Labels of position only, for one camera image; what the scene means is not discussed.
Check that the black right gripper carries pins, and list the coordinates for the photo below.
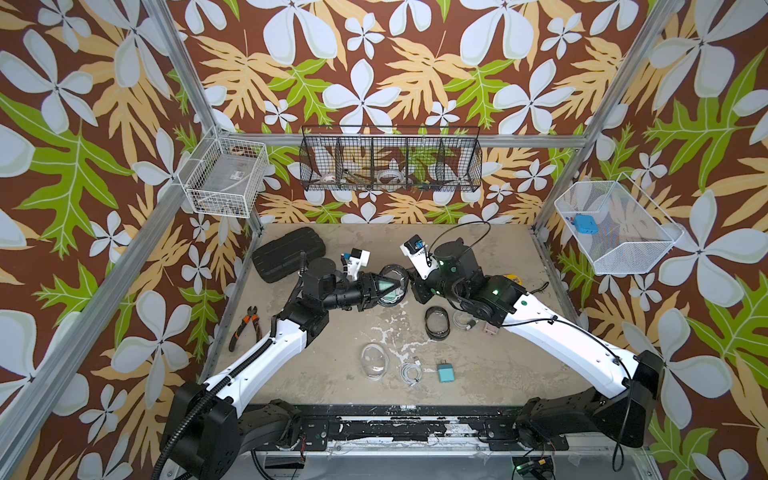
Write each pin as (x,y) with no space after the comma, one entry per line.
(421,293)

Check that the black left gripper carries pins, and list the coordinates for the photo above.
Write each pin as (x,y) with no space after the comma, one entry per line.
(367,295)

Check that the green charger plug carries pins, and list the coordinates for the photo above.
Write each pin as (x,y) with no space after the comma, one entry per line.
(393,295)

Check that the pink charger plug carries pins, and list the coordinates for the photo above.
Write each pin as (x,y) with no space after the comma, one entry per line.
(490,329)

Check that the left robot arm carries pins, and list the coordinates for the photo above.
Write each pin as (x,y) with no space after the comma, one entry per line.
(210,424)

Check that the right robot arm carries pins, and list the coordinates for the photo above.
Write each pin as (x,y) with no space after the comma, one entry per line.
(624,386)

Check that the yellow tape measure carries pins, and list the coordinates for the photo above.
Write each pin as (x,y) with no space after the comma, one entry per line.
(514,278)

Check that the teal charger plug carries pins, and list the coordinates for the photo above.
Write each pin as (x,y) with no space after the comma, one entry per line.
(445,372)

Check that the black hard plastic case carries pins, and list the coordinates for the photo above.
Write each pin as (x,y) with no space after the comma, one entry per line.
(281,257)

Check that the blue object in basket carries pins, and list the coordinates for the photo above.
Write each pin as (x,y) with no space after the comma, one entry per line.
(585,224)

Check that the white mesh basket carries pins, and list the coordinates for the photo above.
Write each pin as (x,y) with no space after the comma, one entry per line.
(635,233)

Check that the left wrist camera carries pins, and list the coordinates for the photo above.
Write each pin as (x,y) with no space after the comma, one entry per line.
(353,262)

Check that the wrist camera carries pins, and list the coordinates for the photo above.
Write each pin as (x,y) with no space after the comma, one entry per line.
(416,250)
(353,262)

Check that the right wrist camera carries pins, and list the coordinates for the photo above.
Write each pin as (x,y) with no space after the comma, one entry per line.
(416,250)

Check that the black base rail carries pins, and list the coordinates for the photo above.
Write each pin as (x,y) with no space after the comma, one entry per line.
(489,426)

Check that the black wire basket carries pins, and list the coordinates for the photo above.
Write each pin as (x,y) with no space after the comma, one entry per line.
(390,158)

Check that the white wire basket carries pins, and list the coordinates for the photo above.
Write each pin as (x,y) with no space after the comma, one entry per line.
(223,174)

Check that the aluminium frame post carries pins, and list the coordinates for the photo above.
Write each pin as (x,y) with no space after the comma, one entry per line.
(199,104)

